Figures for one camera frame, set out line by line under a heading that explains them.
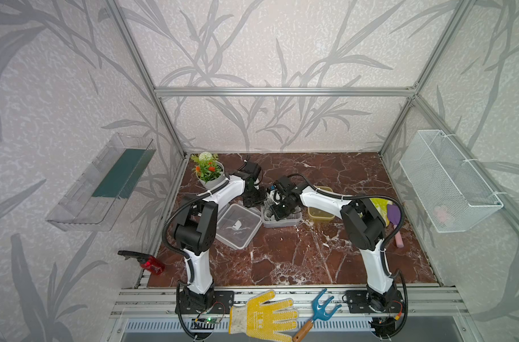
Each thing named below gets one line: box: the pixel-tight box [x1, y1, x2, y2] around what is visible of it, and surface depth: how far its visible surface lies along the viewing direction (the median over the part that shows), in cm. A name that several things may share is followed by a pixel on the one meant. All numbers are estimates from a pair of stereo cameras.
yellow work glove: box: [228, 289, 298, 342], surface depth 71 cm
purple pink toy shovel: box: [387, 203, 405, 248], surface depth 96 cm
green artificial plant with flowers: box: [191, 151, 224, 184], surface depth 95 cm
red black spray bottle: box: [117, 250, 166, 276], surface depth 74 cm
